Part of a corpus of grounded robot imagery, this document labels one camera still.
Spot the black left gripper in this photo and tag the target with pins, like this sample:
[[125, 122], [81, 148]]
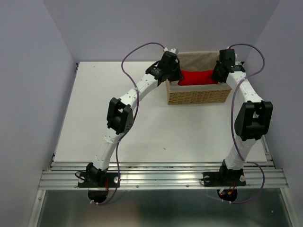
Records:
[[178, 76]]

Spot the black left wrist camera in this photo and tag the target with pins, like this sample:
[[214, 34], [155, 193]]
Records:
[[169, 60]]

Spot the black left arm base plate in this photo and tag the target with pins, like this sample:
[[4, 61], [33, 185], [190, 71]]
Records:
[[110, 180]]

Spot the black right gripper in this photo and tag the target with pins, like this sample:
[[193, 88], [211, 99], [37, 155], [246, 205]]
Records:
[[214, 75]]

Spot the aluminium rail frame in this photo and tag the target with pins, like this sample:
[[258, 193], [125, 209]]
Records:
[[162, 161]]

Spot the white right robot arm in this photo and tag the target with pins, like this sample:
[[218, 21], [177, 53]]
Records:
[[247, 127]]

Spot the red t shirt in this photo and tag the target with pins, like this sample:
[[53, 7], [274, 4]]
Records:
[[192, 78]]

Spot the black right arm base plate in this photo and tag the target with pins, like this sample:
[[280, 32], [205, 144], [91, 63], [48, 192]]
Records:
[[214, 179]]

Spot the wicker basket with cloth liner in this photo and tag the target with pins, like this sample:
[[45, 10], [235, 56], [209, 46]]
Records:
[[198, 94]]

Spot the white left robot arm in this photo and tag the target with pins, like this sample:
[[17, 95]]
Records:
[[122, 112]]

